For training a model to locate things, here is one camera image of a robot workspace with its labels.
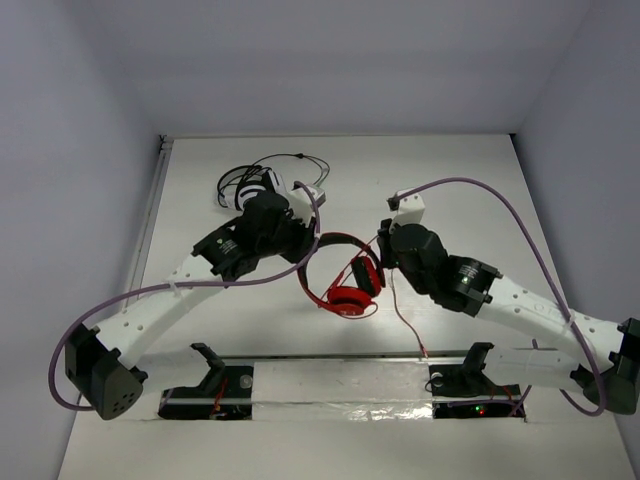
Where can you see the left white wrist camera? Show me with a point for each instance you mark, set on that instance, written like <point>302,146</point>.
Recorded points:
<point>300,201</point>

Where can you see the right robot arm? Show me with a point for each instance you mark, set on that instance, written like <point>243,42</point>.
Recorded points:
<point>596,358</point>

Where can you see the red black headphones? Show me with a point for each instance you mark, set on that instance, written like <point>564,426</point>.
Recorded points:
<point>355,288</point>

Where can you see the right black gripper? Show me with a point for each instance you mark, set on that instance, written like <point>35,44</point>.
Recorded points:
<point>384,239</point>

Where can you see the white black striped headphones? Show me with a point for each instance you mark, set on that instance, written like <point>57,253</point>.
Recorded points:
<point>240,184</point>

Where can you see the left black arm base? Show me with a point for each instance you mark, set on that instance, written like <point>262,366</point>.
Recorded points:
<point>223,394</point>

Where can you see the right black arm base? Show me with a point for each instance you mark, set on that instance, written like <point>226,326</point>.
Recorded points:
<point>463,392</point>

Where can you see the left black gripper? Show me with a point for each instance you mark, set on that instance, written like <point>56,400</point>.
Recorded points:
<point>302,242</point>

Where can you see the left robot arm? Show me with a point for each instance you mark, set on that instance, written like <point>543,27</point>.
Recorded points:
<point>109,364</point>

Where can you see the aluminium rail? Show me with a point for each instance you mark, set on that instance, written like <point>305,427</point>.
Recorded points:
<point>439,354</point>

